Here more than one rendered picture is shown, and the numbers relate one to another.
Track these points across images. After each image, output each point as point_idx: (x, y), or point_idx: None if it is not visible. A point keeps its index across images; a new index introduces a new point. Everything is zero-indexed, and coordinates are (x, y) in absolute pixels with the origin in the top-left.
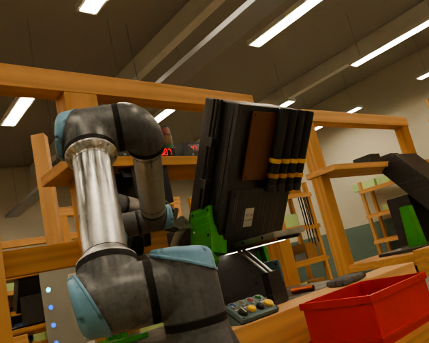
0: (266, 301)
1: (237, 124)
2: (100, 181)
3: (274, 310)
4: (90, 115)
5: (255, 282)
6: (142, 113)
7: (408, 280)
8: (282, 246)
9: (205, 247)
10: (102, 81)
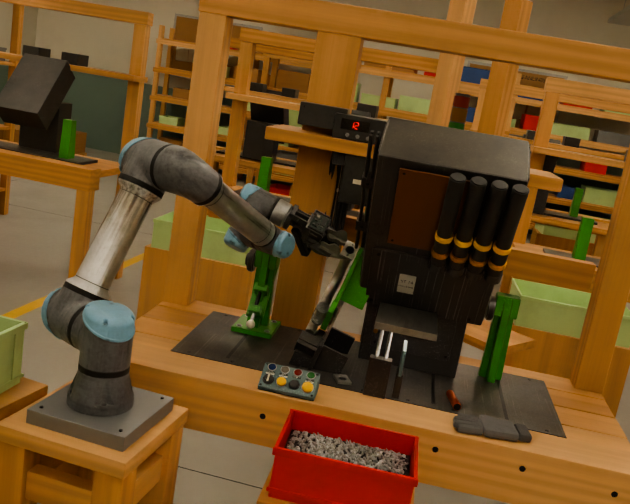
0: (304, 384)
1: (379, 178)
2: (110, 223)
3: (305, 397)
4: (139, 155)
5: (442, 354)
6: (175, 167)
7: (365, 469)
8: (595, 328)
9: (108, 322)
10: (377, 18)
